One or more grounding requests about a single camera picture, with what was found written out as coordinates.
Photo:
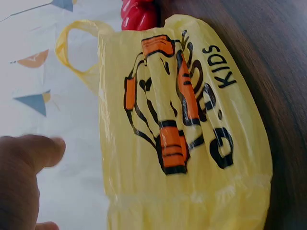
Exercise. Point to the person's left hand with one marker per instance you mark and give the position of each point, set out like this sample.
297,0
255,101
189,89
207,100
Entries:
16,182

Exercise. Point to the yellow printed plastic bag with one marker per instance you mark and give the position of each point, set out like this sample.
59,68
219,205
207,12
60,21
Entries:
168,134

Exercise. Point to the red plastic object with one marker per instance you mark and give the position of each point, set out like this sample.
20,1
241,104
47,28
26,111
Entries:
139,14

